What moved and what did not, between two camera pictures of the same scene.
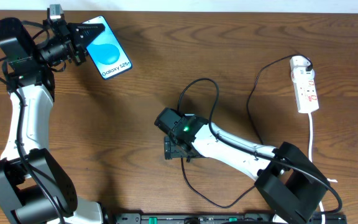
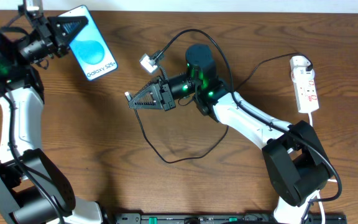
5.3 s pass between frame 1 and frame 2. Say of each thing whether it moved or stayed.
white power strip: stayed
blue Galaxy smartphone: moved
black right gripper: moved
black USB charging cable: moved
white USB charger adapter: stayed
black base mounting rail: stayed
